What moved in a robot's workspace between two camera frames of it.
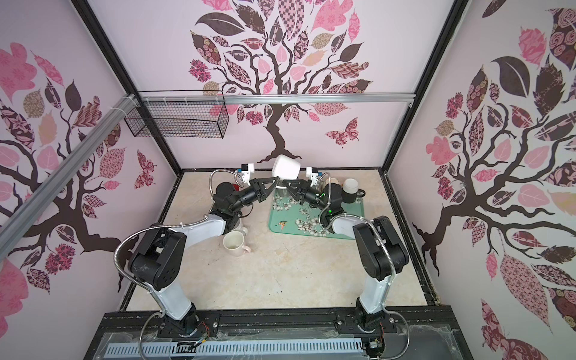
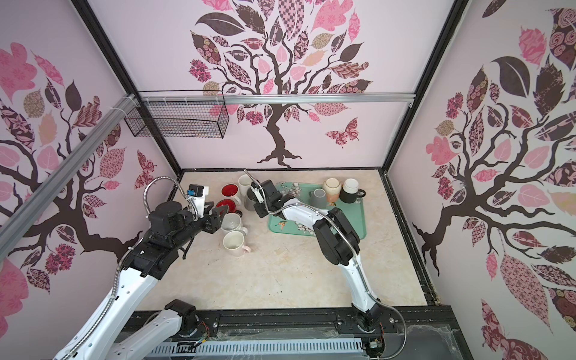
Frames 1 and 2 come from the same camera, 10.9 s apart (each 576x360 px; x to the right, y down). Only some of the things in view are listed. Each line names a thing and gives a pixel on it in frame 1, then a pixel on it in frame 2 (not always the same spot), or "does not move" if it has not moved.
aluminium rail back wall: x=274 y=99 does not move
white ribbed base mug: x=286 y=168 -> x=244 y=183
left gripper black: x=259 y=189 -> x=213 y=222
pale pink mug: x=234 y=244 does not move
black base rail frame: x=423 y=333 does not move
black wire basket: x=171 y=119 does not move
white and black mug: x=350 y=191 does not move
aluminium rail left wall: x=28 y=211 does not move
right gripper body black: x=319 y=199 -> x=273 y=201
